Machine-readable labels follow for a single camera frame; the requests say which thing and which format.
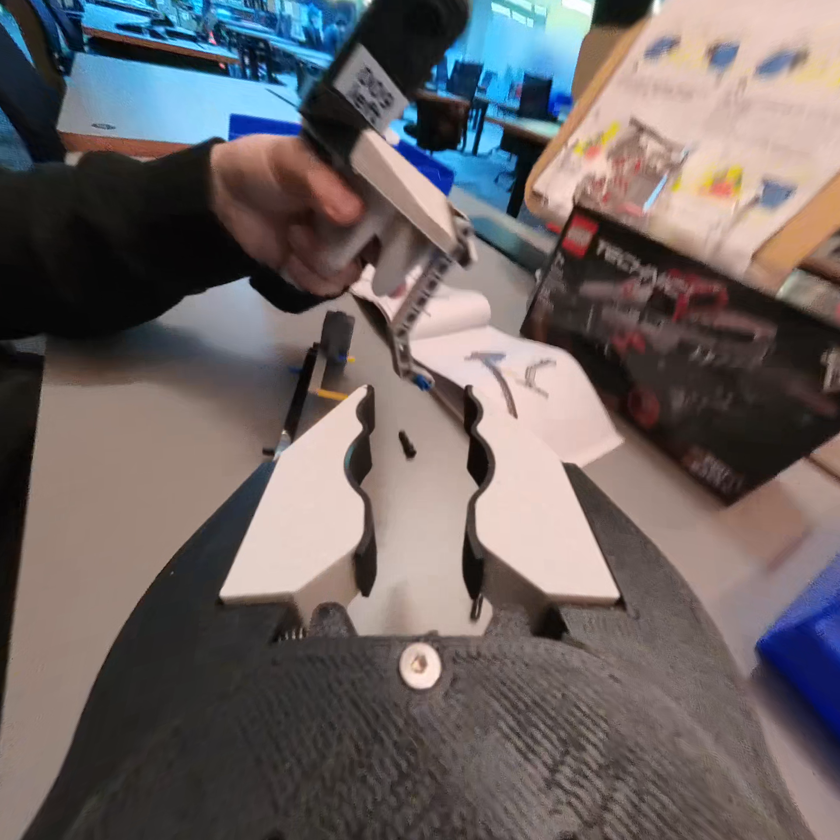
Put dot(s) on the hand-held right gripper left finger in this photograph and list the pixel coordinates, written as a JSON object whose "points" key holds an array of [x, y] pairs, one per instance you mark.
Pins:
{"points": [[295, 525]]}

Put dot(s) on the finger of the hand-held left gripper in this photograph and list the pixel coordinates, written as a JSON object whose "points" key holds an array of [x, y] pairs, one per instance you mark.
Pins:
{"points": [[397, 262], [407, 184]]}

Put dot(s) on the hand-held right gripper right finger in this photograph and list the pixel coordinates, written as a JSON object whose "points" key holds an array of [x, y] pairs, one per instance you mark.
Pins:
{"points": [[544, 525]]}

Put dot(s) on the grey angled toy beam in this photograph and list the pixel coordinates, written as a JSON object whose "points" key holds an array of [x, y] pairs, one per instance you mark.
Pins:
{"points": [[426, 308]]}

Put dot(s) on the blue toy pin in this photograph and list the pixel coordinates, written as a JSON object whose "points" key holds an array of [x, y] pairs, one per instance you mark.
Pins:
{"points": [[423, 382]]}

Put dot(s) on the yellow toy pin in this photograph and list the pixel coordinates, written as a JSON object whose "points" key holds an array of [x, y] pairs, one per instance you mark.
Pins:
{"points": [[331, 395]]}

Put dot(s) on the person's left forearm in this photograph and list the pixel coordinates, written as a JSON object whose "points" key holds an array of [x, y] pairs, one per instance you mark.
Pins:
{"points": [[118, 229]]}

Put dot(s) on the black desk pad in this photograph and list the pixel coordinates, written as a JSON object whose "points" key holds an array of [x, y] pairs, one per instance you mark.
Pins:
{"points": [[512, 239]]}

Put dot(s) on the grey desk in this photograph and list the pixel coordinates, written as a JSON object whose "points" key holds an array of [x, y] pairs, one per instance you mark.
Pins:
{"points": [[164, 459]]}

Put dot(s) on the person's left hand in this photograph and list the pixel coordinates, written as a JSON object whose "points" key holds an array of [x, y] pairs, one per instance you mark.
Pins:
{"points": [[262, 190]]}

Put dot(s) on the dark grey toy block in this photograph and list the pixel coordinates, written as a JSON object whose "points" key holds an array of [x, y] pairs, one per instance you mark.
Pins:
{"points": [[338, 338]]}

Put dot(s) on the white instruction booklet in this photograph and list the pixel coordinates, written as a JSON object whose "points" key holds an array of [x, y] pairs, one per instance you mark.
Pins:
{"points": [[558, 407]]}

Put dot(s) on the rows of desks and chairs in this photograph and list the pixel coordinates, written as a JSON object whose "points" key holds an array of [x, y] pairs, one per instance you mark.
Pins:
{"points": [[512, 105]]}

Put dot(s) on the black and grey toy pin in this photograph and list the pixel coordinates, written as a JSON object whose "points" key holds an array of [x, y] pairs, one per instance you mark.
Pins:
{"points": [[407, 445]]}

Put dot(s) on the blue bin with marker label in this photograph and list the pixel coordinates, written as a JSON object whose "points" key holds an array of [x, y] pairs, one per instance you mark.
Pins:
{"points": [[262, 128]]}

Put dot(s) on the black printed toy box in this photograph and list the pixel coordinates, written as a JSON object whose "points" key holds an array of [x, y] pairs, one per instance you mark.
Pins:
{"points": [[689, 367]]}

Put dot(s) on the white table with wood edge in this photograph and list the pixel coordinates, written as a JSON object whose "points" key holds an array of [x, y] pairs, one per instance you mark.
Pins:
{"points": [[164, 98]]}

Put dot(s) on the blue plastic bin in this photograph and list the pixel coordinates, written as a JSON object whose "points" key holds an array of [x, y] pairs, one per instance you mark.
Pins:
{"points": [[807, 643]]}

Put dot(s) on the brown board with instruction sheets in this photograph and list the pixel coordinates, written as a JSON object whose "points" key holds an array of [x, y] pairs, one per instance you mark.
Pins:
{"points": [[722, 98]]}

